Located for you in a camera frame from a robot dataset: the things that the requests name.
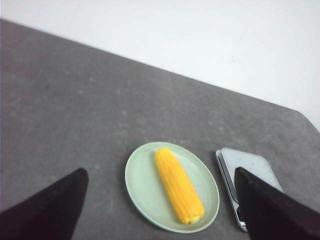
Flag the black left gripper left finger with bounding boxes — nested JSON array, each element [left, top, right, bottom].
[[0, 168, 89, 240]]

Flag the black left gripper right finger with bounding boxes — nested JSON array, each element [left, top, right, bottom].
[[234, 167, 320, 240]]

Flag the yellow corn cob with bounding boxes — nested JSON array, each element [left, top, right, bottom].
[[154, 147, 205, 225]]

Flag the silver digital kitchen scale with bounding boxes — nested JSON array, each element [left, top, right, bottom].
[[215, 147, 283, 232]]

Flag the light green oval plate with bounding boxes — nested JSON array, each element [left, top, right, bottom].
[[124, 141, 220, 234]]

